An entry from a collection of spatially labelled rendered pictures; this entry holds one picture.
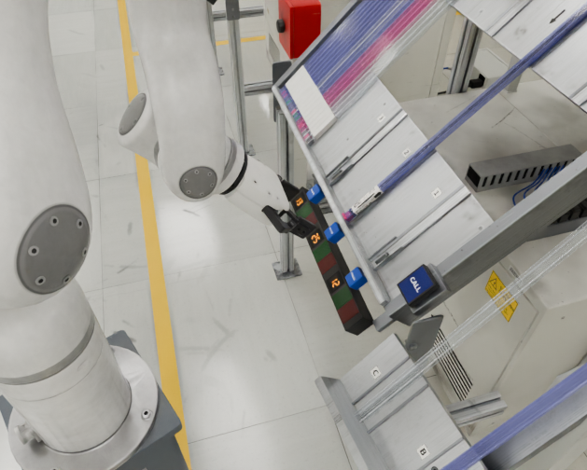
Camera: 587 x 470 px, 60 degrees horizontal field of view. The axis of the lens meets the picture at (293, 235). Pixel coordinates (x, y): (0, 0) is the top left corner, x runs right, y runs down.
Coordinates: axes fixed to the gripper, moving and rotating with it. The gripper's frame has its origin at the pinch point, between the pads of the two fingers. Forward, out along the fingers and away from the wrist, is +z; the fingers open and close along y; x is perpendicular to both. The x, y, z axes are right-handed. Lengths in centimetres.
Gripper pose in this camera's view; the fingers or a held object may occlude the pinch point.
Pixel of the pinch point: (297, 211)
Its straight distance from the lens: 84.7
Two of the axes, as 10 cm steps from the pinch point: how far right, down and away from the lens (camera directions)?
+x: 6.9, -6.3, -3.6
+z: 6.7, 3.6, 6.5
